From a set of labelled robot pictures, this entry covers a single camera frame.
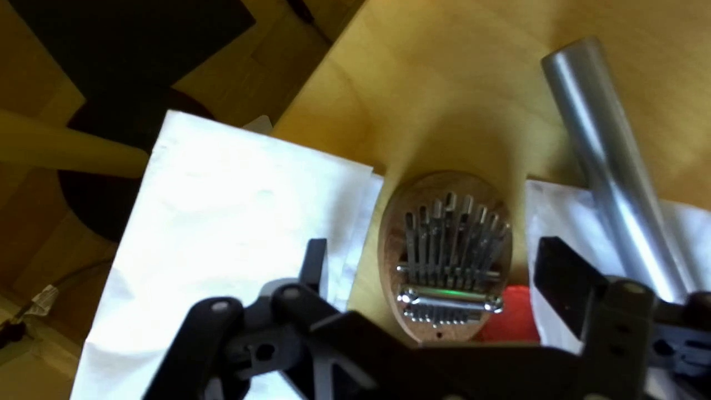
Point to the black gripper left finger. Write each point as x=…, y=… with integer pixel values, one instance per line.
x=214, y=347

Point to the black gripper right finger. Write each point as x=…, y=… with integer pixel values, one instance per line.
x=623, y=334

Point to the wooden oval kalimba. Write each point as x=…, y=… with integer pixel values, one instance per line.
x=444, y=222

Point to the white crumpled paper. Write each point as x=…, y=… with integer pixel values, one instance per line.
x=222, y=222
x=562, y=207

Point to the silver metal cylinder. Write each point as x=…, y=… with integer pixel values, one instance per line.
x=606, y=148

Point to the black round stand base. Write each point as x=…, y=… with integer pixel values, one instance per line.
x=89, y=207

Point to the dark floor mat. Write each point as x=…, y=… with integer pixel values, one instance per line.
x=133, y=37

